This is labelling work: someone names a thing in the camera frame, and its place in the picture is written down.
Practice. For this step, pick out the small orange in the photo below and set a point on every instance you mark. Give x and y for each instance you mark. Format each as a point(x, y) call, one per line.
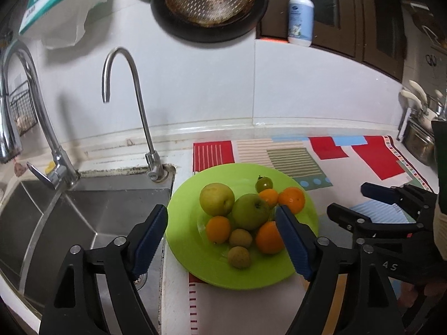
point(269, 197)

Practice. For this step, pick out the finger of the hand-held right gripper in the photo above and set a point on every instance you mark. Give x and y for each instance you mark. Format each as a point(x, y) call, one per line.
point(345, 218)
point(379, 192)

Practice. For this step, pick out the colourful patterned mat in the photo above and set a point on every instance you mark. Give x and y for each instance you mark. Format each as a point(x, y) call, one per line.
point(290, 160)

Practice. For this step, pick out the slim gooseneck faucet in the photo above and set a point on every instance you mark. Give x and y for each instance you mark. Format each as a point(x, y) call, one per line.
point(141, 111)

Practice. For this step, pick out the metal knife rack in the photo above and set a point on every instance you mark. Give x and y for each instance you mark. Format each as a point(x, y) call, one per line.
point(417, 139)

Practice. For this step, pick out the black frying pan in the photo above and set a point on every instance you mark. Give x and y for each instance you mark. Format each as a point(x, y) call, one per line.
point(209, 3)

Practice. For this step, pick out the tissue pack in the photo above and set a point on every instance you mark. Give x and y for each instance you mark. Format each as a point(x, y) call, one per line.
point(56, 3)

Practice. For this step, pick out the small pink object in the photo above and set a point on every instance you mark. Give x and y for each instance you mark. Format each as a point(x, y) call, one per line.
point(21, 168)

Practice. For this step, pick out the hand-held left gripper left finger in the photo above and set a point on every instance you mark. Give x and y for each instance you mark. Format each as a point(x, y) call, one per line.
point(148, 240)

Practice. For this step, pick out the wooden board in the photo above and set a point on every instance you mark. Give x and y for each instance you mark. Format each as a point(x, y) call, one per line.
point(427, 21)

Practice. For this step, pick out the stainless steel sink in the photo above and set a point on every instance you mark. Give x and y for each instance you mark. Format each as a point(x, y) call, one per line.
point(104, 216)

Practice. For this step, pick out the large chrome faucet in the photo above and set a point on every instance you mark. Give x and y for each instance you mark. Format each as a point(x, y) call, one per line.
point(49, 129)

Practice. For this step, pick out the person's right hand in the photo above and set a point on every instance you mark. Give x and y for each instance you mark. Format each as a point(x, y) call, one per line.
point(427, 291)

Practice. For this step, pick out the yellow-green pear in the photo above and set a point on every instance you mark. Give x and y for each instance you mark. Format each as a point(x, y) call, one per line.
point(216, 199)

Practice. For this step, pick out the small green tomato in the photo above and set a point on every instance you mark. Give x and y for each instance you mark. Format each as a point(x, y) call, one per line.
point(264, 184)

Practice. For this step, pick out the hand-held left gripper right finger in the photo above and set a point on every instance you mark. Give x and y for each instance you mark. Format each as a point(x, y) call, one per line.
point(291, 244)

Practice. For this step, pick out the green apple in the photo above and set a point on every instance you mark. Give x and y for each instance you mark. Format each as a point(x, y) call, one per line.
point(249, 213)

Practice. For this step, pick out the dark brown window frame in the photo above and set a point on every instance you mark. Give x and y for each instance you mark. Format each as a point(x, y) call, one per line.
point(359, 17)

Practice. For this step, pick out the large orange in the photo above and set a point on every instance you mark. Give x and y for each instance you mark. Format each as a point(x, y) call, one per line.
point(267, 237)

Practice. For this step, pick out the lime green plate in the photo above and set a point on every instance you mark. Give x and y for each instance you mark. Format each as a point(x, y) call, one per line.
point(188, 237)

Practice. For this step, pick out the small yellow object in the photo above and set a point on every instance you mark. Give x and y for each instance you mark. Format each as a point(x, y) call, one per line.
point(52, 166)

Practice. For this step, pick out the white pump soap bottle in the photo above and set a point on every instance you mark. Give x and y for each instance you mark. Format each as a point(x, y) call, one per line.
point(300, 17)

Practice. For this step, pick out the brown kiwi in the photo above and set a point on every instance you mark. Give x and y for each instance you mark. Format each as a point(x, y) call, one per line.
point(240, 238)
point(239, 257)

